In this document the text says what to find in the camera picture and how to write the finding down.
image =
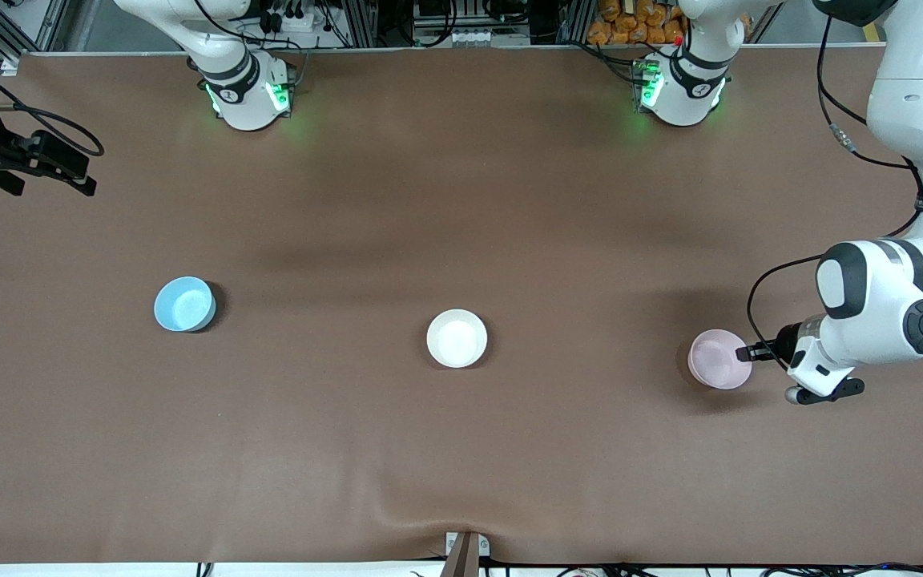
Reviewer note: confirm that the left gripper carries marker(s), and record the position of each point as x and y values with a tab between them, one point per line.
785	341

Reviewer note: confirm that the pink bowl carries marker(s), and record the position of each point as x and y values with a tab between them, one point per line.
716	361

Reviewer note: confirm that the blue bowl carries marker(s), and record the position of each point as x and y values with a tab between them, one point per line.
184	304

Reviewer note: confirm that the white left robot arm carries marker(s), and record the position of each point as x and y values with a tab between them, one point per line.
910	80

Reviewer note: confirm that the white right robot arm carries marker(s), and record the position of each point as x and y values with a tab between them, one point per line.
245	104

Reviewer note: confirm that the white bowl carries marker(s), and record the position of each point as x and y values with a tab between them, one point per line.
457	338

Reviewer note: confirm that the white power strip with plugs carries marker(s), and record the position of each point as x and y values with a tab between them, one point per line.
293	16

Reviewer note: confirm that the brown table mat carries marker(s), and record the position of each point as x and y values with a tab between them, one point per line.
461	200

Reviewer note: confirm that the orange packaged goods pile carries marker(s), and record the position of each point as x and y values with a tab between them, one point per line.
630	20

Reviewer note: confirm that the white terminal block strip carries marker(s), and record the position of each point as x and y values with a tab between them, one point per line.
473	37

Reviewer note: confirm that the grey metal bracket post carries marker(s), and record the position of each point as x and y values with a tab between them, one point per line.
466	554

